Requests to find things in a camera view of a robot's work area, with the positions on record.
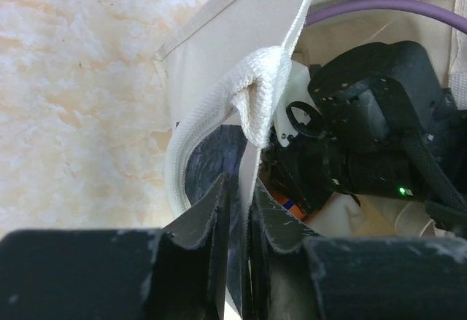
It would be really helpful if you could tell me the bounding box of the cream canvas tote bag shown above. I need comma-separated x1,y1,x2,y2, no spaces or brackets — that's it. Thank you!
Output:
151,0,467,320

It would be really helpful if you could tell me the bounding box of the orange blue tube in bag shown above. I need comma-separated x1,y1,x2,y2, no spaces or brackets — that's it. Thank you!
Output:
271,191,308,221

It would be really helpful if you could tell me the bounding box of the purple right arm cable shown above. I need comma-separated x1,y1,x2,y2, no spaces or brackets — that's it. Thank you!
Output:
304,0,467,35

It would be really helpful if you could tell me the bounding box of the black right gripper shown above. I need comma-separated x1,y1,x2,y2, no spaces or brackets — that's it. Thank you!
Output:
266,41,466,222

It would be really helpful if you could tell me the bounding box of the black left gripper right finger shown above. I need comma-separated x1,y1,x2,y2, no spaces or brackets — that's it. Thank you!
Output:
250,182,466,319

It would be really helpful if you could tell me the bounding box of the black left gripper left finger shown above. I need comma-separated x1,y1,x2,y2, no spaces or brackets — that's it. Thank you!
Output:
1,174,229,319

